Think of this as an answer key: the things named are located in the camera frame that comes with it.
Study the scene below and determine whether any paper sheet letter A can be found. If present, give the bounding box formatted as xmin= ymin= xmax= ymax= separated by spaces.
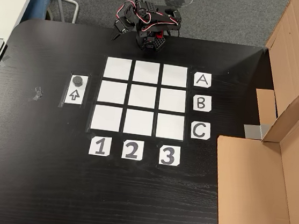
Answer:
xmin=192 ymin=71 xmax=213 ymax=89

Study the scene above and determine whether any paper sheet letter C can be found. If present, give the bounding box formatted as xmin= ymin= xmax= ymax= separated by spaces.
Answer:
xmin=190 ymin=121 xmax=213 ymax=142

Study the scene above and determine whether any grey tape piece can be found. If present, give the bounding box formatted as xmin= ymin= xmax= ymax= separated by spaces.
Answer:
xmin=242 ymin=122 xmax=271 ymax=143

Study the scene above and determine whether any paper sheet number 1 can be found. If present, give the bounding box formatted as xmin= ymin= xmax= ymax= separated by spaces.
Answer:
xmin=88 ymin=134 xmax=113 ymax=158

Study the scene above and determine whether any red white servo cable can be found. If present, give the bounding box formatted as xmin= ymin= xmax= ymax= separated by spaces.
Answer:
xmin=115 ymin=0 xmax=155 ymax=24

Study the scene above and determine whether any white nine-square grid sheet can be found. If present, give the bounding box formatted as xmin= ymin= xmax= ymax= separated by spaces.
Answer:
xmin=87 ymin=54 xmax=194 ymax=143

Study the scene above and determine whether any clear tape piece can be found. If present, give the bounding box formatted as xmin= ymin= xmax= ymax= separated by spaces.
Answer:
xmin=28 ymin=85 xmax=44 ymax=104
xmin=0 ymin=54 xmax=13 ymax=68

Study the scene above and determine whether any paper sheet number 2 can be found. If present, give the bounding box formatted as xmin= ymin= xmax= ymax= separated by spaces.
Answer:
xmin=121 ymin=138 xmax=145 ymax=162

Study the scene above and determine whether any white arrow paper sheet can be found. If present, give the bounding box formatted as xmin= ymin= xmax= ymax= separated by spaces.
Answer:
xmin=63 ymin=73 xmax=90 ymax=107

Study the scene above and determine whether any paper sheet number 3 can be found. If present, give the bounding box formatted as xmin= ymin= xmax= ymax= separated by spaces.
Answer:
xmin=158 ymin=144 xmax=182 ymax=167

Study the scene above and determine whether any black octagonal token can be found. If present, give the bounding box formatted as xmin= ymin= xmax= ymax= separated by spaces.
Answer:
xmin=70 ymin=74 xmax=85 ymax=88

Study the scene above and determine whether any paper sheet letter B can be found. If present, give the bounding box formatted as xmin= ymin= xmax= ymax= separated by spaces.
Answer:
xmin=192 ymin=94 xmax=213 ymax=113

